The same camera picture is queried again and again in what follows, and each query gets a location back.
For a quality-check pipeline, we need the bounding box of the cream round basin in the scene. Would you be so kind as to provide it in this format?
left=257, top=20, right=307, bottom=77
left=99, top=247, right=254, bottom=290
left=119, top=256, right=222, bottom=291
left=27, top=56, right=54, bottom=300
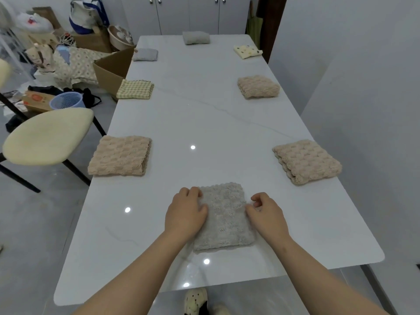
left=107, top=25, right=135, bottom=51

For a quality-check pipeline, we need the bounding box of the green checked cloth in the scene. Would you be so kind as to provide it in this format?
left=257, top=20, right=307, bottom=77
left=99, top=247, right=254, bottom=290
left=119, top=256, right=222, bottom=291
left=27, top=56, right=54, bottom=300
left=116, top=79, right=155, bottom=100

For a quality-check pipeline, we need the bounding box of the blue plastic basket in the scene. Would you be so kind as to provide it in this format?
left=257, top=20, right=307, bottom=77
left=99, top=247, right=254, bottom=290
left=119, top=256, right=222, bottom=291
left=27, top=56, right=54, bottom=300
left=49, top=91, right=83, bottom=110

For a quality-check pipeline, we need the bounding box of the person's right forearm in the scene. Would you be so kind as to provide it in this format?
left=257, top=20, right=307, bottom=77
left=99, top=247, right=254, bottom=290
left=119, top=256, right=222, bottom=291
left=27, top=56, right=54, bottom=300
left=272, top=238, right=391, bottom=315

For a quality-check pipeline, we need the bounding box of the yellow polka dot cloth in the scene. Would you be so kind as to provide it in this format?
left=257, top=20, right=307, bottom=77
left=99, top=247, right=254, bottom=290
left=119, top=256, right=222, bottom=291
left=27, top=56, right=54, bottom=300
left=233, top=45, right=263, bottom=60

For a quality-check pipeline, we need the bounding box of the beige textured towel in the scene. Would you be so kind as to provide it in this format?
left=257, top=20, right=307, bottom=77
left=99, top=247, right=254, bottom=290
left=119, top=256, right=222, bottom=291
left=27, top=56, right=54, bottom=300
left=87, top=135, right=152, bottom=177
left=237, top=75, right=280, bottom=99
left=272, top=139, right=343, bottom=186

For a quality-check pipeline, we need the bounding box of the person's left forearm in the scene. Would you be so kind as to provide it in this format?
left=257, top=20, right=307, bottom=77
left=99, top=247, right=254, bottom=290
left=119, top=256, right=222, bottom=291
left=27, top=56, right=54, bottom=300
left=73, top=231, right=188, bottom=315

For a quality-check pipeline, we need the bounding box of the dark brown wooden door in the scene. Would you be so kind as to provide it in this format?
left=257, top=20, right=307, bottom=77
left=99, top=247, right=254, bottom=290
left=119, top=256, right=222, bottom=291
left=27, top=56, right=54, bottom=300
left=255, top=0, right=289, bottom=64

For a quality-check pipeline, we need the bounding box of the person's left hand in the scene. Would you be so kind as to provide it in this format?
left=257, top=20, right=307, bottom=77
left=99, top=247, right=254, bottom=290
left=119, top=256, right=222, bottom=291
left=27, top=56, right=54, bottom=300
left=164, top=186, right=209, bottom=243

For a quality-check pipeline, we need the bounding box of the brown cardboard box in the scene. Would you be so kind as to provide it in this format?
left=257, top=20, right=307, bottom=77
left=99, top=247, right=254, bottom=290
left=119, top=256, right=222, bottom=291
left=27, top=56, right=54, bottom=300
left=70, top=28, right=112, bottom=53
left=93, top=46, right=136, bottom=97

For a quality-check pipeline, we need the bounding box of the light blue cloth item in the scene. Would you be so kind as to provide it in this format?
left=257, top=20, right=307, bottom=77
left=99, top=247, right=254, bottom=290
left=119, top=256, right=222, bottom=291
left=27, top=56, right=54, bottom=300
left=56, top=45, right=71, bottom=64

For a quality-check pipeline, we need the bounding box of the white red printed plastic bag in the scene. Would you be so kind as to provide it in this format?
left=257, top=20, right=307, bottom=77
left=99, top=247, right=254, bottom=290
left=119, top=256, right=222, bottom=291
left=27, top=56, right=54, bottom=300
left=14, top=12, right=55, bottom=33

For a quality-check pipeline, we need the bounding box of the person's right hand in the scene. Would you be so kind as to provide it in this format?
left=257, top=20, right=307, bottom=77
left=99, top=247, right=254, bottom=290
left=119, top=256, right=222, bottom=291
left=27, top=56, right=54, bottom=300
left=245, top=192, right=291, bottom=250

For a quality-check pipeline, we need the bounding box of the white cabinet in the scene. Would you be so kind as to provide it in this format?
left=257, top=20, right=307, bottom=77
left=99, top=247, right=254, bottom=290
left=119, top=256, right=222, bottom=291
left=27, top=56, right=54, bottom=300
left=121, top=0, right=252, bottom=36

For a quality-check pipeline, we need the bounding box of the grey floral cloth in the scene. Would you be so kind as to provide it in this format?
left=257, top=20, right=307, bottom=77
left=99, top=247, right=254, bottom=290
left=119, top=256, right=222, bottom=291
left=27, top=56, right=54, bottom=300
left=132, top=48, right=159, bottom=62

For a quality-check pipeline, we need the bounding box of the white marble table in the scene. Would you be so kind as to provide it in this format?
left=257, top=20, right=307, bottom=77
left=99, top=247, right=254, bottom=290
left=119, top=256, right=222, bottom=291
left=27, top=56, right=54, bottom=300
left=53, top=34, right=385, bottom=307

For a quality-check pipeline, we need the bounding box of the grey fluffy towel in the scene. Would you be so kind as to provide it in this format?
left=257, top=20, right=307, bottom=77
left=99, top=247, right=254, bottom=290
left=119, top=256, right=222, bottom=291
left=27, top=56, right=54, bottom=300
left=192, top=182, right=256, bottom=252
left=182, top=31, right=210, bottom=46

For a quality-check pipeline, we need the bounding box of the cream seat chair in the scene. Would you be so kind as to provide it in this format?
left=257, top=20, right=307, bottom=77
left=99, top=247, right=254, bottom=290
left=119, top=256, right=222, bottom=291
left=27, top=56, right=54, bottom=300
left=0, top=58, right=28, bottom=123
left=0, top=107, right=107, bottom=194

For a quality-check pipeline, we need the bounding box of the beige patterned cushion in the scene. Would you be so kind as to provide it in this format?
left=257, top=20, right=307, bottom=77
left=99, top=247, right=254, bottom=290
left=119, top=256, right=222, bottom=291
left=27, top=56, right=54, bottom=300
left=52, top=47, right=112, bottom=86

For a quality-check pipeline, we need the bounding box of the blue and white bag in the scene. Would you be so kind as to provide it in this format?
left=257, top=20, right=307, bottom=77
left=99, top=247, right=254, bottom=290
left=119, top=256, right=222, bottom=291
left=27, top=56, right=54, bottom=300
left=69, top=0, right=110, bottom=35

